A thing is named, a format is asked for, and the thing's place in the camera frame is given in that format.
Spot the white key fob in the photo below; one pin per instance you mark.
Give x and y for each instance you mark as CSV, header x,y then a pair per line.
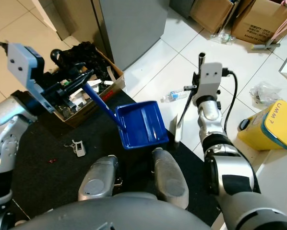
x,y
79,148

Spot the clear plastic water bottle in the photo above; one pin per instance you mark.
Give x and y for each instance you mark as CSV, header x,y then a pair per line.
x,y
173,95

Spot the open cardboard box of junk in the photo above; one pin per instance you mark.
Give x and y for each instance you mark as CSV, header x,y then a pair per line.
x,y
117,79

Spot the plain brown cardboard box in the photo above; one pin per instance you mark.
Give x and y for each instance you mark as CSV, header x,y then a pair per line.
x,y
210,12

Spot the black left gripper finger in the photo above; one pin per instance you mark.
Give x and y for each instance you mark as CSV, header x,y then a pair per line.
x,y
80,89
78,79

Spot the yellow plastic container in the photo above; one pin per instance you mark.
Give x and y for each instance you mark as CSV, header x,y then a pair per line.
x,y
266,132

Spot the crumpled clear plastic bag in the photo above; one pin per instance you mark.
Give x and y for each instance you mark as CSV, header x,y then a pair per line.
x,y
266,93

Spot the black floor mat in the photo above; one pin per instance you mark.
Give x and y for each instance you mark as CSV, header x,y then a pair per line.
x,y
62,182

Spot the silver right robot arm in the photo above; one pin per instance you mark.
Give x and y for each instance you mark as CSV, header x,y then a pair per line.
x,y
210,122

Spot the crushed clear plastic bottle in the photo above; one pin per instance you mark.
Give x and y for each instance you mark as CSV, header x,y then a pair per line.
x,y
222,38

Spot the grey metal cabinet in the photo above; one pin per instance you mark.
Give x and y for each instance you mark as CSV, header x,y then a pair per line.
x,y
131,28

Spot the silver robot left leg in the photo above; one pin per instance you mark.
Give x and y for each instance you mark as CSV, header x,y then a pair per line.
x,y
98,179

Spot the small grey tool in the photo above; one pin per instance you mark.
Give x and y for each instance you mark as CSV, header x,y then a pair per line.
x,y
266,46

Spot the silver robot right leg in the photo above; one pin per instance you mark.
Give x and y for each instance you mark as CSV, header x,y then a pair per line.
x,y
170,179

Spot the silver robot leg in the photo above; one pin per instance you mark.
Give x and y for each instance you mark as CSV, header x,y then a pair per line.
x,y
98,179
170,179

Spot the brown wooden door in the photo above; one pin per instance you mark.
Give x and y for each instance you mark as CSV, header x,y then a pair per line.
x,y
78,19

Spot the blue plastic dustpan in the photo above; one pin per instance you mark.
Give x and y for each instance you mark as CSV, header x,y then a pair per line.
x,y
141,127

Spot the tiny red scrap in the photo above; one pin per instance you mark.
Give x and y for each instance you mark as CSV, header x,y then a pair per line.
x,y
53,161

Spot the printed brown cardboard box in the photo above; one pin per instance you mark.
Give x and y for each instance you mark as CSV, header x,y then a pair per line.
x,y
256,21

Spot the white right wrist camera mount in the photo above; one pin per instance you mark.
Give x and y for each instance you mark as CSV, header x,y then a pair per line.
x,y
210,79

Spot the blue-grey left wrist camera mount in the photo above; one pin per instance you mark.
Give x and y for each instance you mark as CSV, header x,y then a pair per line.
x,y
24,67

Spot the grey robot torso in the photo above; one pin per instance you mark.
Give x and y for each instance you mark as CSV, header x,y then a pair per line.
x,y
114,218

